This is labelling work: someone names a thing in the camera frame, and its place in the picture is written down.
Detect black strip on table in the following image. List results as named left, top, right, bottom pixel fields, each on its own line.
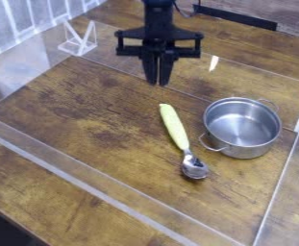
left=193, top=5, right=279, bottom=31

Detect green handled metal spoon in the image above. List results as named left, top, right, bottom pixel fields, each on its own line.
left=160, top=104, right=209, bottom=180

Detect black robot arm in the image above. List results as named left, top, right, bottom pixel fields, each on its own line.
left=116, top=0, right=205, bottom=86

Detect black cable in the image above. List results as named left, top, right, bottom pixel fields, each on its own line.
left=173, top=0, right=202, bottom=18

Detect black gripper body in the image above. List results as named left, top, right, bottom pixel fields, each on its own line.
left=116, top=4, right=205, bottom=58

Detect small steel pot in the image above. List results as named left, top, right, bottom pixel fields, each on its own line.
left=198, top=97, right=283, bottom=160

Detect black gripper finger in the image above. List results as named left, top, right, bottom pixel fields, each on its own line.
left=160, top=51, right=177, bottom=86
left=142, top=51, right=158, bottom=85

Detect clear acrylic triangle bracket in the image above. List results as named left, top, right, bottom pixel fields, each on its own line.
left=58, top=21, right=98, bottom=57

